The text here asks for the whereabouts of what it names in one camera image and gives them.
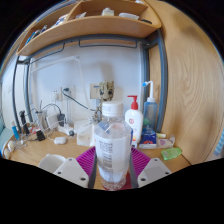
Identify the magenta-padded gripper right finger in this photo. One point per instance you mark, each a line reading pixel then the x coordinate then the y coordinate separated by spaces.
pixel 153 171

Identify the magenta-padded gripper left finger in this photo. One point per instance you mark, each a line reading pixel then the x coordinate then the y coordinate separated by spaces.
pixel 71 171

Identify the clear plastic water bottle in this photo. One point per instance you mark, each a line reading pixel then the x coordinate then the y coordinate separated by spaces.
pixel 113 150

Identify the white purple tissue pack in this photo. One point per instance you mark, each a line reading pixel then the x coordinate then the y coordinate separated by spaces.
pixel 166 142

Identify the small white earbud case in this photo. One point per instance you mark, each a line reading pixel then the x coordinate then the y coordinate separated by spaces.
pixel 60 140

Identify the blue small box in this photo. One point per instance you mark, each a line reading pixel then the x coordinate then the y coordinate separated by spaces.
pixel 148 138

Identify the white power strip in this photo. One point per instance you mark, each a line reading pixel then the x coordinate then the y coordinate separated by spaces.
pixel 66 129

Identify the small black block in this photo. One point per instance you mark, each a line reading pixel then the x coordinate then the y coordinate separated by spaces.
pixel 40 135

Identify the white red-pump lotion bottle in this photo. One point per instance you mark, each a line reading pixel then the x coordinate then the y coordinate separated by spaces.
pixel 134 123

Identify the black charger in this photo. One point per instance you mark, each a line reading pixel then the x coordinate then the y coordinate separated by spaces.
pixel 61 119

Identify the clear blue spray bottle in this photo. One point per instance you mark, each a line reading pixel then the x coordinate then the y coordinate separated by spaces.
pixel 150 113

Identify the steel cup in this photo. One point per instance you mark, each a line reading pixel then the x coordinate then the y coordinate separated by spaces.
pixel 40 120

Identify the wrapped pale bun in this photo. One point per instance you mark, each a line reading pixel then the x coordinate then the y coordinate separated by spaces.
pixel 12 145
pixel 5 152

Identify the small blue white-capped bottle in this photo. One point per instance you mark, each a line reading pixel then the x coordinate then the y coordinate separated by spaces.
pixel 15 131

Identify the black upright handheld tool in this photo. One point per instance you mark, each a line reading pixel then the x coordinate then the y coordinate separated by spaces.
pixel 23 121

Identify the blue striped towel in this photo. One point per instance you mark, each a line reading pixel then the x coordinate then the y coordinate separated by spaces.
pixel 219 146

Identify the wooden tree figurine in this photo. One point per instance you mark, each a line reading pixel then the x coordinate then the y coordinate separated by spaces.
pixel 106 91

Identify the white desk lamp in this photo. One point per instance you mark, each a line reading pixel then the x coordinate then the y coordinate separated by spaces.
pixel 81 83

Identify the wooden wardrobe side panel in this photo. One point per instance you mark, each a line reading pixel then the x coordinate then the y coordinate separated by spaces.
pixel 190 83

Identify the wooden shelf unit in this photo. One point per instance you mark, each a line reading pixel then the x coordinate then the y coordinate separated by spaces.
pixel 100 28

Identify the white wall socket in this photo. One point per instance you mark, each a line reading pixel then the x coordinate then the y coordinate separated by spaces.
pixel 67 92
pixel 56 95

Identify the white wall-mounted device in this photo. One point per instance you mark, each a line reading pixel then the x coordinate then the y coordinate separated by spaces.
pixel 95 91

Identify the grey metal desk frame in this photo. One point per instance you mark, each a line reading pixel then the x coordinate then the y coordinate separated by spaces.
pixel 162 83

